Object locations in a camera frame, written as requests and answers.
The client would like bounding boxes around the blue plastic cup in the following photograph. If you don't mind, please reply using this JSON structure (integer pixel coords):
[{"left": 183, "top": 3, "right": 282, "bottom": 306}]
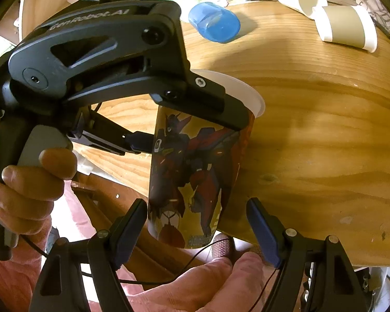
[{"left": 188, "top": 2, "right": 241, "bottom": 43}]

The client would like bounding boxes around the person's left hand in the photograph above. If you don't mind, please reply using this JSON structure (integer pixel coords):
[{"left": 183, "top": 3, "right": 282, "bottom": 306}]
[{"left": 0, "top": 148, "right": 77, "bottom": 235}]

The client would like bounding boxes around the robot print paper cup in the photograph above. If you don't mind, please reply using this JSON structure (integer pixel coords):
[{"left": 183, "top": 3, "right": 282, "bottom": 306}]
[{"left": 148, "top": 70, "right": 265, "bottom": 249}]

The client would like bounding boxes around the black thin cable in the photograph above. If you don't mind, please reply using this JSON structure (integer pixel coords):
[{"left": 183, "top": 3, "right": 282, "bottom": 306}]
[{"left": 19, "top": 233, "right": 281, "bottom": 312}]

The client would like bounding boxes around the brown sleeve paper cup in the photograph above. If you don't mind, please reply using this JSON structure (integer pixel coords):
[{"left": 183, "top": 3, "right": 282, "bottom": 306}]
[{"left": 313, "top": 6, "right": 378, "bottom": 53}]

